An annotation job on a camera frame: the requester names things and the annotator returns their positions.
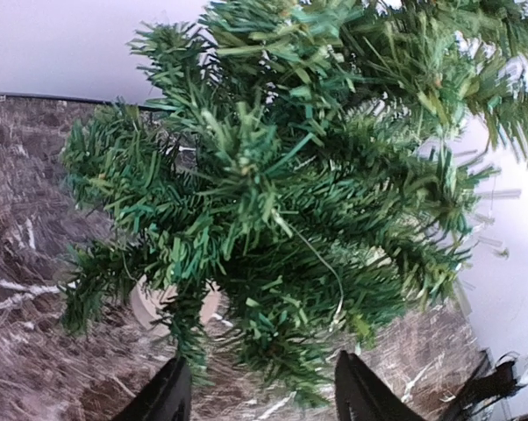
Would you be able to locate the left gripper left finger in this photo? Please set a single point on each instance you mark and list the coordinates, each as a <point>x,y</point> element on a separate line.
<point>167,397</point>

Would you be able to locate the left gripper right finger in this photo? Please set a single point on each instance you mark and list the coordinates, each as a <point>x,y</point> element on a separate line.
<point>361,395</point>

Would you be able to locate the round wooden tree base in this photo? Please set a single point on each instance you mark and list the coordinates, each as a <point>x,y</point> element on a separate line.
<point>147,305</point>

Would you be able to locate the small green christmas tree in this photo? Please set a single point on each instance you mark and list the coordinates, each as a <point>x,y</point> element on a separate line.
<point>299,160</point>

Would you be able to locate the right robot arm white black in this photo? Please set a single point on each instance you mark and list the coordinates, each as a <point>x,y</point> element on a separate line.
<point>487,385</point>

